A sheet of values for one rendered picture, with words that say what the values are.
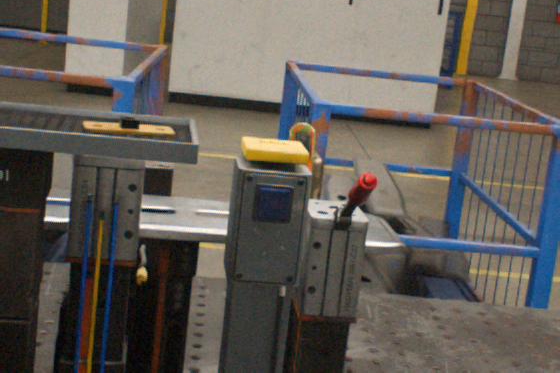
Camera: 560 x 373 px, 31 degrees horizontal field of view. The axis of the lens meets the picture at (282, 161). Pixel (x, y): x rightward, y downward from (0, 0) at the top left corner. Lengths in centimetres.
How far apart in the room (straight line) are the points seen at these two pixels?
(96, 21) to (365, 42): 237
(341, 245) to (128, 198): 24
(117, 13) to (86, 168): 795
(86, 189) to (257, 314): 25
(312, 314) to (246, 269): 21
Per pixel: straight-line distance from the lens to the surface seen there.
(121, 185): 111
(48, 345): 167
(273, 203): 95
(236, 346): 100
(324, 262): 115
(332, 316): 117
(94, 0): 907
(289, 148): 97
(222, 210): 136
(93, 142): 90
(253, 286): 98
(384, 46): 915
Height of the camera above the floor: 133
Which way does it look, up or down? 11 degrees down
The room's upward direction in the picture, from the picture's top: 7 degrees clockwise
